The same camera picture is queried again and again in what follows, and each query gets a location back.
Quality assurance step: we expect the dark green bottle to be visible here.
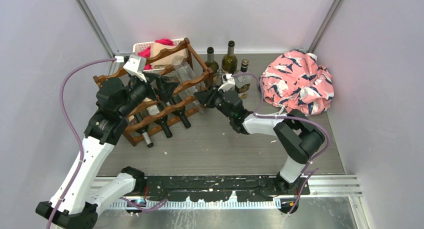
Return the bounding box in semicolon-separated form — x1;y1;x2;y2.
205;46;219;76
221;40;238;74

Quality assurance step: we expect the aluminium corner post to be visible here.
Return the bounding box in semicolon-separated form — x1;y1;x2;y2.
308;0;344;53
75;0;116;58

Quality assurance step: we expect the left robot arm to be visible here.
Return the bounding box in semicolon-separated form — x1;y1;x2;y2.
35;73;179;229

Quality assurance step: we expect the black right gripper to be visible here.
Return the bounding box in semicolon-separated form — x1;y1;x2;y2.
193;83;233;121

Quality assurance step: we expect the beige folded cloth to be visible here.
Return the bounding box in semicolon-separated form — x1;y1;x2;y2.
149;41;188;69

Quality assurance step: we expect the wooden wine rack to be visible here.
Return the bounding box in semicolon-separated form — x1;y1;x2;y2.
93;42;213;146

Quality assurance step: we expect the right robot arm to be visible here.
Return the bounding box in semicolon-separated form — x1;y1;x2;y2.
194;86;330;195

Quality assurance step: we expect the aluminium frame rail front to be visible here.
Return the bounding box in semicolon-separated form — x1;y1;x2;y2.
62;176;364;211

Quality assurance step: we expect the pink shark print cloth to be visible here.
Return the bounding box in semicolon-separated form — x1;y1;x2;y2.
259;49;335;116

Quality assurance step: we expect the clear bottle with dark cap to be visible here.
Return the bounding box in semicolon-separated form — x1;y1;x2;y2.
234;59;252;99

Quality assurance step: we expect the aluminium corner post right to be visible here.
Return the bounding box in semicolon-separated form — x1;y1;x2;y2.
308;0;344;53

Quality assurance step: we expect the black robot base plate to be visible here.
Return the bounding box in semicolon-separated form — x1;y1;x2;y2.
128;175;310;203

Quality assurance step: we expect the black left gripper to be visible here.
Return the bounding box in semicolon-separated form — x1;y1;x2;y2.
117;71;177;118

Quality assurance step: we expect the dark bottle cream label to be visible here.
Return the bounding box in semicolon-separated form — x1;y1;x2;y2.
146;102;173;138

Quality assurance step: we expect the dark green bottle far back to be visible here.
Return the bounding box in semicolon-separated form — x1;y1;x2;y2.
221;40;238;74

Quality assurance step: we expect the aluminium corner post left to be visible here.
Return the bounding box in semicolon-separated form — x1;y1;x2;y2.
75;0;116;58

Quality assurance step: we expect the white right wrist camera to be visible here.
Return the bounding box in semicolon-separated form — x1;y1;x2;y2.
218;73;235;92

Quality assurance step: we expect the small clear glass bottle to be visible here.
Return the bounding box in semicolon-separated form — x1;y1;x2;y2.
213;70;226;87

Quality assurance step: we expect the red cloth in basket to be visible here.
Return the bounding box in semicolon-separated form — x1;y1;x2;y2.
137;38;173;70

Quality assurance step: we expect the dark green bottle far left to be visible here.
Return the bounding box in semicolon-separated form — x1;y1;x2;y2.
205;46;219;76

